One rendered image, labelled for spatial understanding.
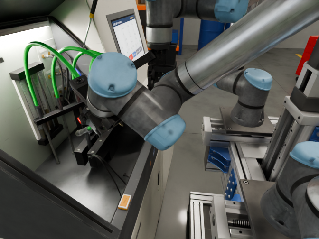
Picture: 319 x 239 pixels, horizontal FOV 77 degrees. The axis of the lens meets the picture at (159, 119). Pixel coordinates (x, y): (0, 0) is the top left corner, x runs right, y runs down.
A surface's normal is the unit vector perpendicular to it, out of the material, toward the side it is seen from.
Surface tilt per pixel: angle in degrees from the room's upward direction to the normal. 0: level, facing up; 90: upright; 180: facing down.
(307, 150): 7
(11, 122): 90
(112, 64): 45
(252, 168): 0
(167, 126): 54
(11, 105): 90
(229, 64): 106
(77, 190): 0
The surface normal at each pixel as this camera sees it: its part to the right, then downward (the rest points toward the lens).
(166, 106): 0.63, -0.54
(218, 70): -0.07, 0.74
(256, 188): 0.00, -0.84
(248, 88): -0.75, 0.36
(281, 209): -0.84, -0.02
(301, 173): -0.78, -0.62
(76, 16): -0.20, 0.53
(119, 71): 0.36, -0.26
